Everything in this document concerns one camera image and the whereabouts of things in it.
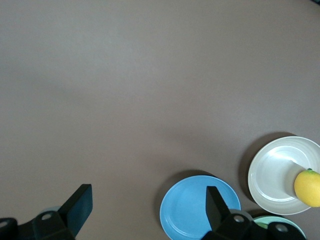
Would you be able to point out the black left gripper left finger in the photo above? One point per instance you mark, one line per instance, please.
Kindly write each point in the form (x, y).
(77, 210)

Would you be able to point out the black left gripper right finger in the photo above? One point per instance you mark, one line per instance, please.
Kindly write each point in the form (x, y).
(216, 212)

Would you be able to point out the yellow lemon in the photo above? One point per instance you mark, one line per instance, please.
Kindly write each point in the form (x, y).
(308, 187)

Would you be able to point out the blue plate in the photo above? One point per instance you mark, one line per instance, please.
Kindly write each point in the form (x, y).
(185, 202)

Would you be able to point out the light green plate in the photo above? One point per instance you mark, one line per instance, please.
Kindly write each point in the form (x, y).
(261, 221)

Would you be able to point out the beige white plate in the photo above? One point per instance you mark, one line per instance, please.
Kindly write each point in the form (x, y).
(272, 172)

